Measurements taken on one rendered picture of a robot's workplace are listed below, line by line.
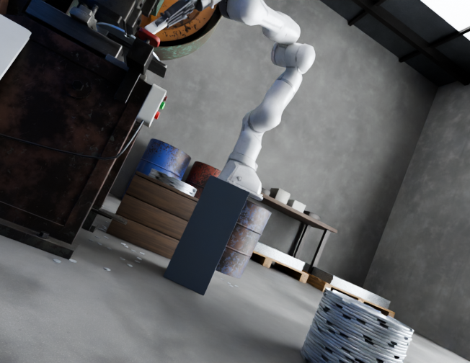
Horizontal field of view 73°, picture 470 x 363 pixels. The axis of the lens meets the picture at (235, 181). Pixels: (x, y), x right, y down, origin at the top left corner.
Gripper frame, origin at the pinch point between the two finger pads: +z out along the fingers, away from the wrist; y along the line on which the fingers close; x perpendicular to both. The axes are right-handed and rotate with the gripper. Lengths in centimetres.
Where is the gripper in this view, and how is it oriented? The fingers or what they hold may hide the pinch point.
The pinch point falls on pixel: (156, 26)
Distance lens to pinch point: 118.2
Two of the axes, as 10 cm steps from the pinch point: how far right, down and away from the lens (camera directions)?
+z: -7.4, 6.3, -2.3
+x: -6.1, -7.7, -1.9
